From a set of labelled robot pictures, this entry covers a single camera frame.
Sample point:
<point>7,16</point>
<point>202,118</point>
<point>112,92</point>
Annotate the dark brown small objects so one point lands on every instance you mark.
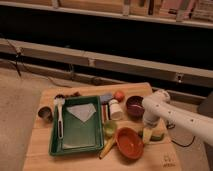
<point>76,94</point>

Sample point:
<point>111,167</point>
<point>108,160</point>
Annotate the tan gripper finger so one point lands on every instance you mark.
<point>147,133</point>

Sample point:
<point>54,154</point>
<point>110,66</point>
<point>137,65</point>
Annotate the orange tomato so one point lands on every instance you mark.
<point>119,95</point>

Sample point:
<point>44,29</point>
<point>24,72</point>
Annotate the white folded cloth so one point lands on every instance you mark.
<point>83,112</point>

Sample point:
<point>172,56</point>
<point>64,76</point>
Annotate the white bottle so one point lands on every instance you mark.
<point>116,111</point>

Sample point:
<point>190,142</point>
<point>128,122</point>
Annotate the green plastic tray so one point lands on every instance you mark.
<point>78,136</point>

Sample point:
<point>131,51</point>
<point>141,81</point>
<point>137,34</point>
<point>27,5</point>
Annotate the red striped utensil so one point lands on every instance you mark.
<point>105,112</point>

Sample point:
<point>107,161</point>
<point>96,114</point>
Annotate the green pepper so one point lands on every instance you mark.
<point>154,138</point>

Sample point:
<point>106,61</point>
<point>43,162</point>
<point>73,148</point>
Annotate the small metal cup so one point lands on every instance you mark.
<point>46,114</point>

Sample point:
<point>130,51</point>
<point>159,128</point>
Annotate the blue grey sponge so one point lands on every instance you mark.
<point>105,98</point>

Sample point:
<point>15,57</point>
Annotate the wooden board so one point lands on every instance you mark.
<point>158,156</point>

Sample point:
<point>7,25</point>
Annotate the orange terracotta bowl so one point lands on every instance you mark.
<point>129,143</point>

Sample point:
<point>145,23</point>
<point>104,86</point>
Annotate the small green cup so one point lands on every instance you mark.
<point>110,128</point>

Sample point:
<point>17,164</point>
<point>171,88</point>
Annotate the dark maroon bowl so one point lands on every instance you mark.
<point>134,106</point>

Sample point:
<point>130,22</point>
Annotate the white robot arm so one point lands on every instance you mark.
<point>157,106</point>

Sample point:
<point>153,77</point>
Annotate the yellow stick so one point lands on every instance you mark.
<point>107,148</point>

